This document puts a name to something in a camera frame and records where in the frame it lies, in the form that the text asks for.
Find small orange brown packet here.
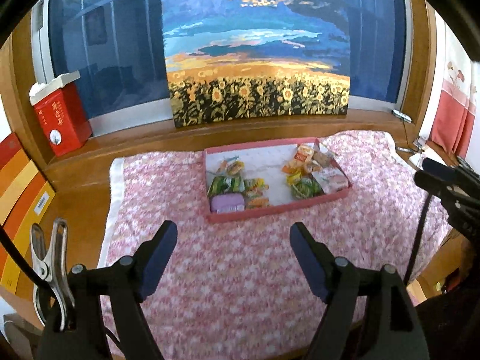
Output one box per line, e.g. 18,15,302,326
282,159,314,176

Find red box with white lid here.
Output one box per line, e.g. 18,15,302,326
29,70,93,157

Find green snack packet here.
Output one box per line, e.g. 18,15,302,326
290,178,324,199
207,176,244,197

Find pink shallow tray box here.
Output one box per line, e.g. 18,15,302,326
203,137,353,224

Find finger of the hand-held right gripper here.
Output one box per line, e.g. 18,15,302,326
423,158,480,184
414,170,456,201

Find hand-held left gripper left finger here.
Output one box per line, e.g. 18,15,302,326
37,220,179,360

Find striped box with white label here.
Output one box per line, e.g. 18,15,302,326
0,180,57,297

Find white paper sheet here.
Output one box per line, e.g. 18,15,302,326
407,146,443,169

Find large pink bread bag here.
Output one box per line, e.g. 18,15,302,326
313,167,351,195

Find colourful yellow candy packet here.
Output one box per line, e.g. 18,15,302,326
244,178,271,199

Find metal spring clip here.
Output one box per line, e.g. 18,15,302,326
30,219,76,331

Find black cable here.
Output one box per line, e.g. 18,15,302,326
0,229,49,291
403,195,432,282

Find blue tinted window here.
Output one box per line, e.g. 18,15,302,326
32,0,409,137

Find red orange striped box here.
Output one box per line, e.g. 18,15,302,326
0,131,40,226

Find floral pink white curtain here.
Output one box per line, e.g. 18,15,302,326
429,45,480,158

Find sunflower field painting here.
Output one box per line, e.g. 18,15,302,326
160,0,351,129

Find wooden window platform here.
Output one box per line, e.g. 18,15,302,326
0,0,462,331

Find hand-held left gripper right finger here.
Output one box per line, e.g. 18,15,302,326
289,222,430,360

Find large orange noodle packet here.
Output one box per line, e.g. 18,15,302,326
289,143,317,166

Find purple snack packet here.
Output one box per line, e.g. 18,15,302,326
210,193,246,212

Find small clear orange packet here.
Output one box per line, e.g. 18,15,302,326
219,160,245,177

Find pink floral blanket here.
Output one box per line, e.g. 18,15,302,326
98,130,451,349

